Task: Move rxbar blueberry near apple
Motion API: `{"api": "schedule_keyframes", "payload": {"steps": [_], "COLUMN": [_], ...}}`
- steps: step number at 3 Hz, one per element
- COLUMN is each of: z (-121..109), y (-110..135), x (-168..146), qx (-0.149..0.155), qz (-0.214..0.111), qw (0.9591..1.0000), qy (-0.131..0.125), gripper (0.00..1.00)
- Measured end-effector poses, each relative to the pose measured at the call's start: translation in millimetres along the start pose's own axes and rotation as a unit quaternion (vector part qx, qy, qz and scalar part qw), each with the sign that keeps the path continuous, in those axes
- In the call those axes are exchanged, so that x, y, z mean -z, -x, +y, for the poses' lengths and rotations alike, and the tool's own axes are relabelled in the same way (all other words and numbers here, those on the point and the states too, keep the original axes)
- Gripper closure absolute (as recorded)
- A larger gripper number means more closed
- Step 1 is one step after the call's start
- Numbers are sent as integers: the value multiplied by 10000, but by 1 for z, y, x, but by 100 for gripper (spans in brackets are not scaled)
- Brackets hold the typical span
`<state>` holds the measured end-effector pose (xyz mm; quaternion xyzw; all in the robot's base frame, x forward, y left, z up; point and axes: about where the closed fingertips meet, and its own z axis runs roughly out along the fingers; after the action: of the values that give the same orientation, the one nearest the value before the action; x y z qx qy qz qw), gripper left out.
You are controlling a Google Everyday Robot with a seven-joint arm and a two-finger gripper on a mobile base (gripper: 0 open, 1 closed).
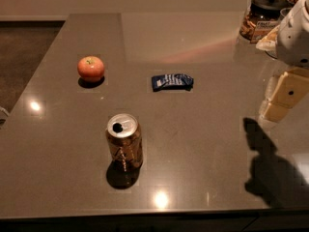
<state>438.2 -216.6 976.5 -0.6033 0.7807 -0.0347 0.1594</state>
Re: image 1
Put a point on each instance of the red apple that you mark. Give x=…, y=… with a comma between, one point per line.
x=91, y=69

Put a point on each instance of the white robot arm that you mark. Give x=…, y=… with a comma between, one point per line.
x=290, y=43

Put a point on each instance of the snack bag beside jar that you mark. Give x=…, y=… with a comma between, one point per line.
x=268, y=42

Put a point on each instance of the brown soda can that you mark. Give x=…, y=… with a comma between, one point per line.
x=124, y=138

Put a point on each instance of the blue rxbar blueberry wrapper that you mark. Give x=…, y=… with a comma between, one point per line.
x=172, y=81

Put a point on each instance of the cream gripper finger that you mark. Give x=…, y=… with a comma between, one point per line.
x=291, y=88
x=271, y=85

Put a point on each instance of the glass jar with black lid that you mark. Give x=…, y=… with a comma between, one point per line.
x=260, y=18

